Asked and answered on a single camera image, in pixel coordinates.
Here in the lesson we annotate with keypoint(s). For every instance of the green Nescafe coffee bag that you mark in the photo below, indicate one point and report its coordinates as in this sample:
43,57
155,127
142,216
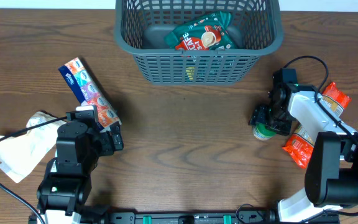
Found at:
207,32

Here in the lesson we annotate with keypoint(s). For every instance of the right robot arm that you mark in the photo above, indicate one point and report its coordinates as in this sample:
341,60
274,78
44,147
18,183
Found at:
331,179

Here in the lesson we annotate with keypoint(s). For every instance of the green lid jar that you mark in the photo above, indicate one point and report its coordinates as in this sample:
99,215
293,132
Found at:
262,133

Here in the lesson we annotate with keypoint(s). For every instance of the grey plastic basket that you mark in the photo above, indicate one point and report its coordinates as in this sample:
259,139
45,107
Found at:
256,27

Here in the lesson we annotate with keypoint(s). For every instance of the white paper pouch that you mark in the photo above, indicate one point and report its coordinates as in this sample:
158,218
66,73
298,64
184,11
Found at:
20,155

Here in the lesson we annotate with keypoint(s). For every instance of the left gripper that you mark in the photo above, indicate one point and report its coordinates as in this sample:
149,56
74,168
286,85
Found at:
108,146

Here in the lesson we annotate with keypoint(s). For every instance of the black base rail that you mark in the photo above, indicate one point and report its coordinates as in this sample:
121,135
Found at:
179,217

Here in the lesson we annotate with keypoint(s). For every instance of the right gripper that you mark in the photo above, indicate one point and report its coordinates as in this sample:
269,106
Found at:
260,116

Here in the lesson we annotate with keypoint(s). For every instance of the orange pasta packet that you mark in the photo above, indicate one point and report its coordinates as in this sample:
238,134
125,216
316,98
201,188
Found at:
299,145

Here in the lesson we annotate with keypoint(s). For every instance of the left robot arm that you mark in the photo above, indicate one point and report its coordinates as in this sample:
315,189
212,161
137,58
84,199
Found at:
67,184

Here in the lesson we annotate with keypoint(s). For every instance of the colourful tissue pack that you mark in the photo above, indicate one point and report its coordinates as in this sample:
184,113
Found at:
87,92

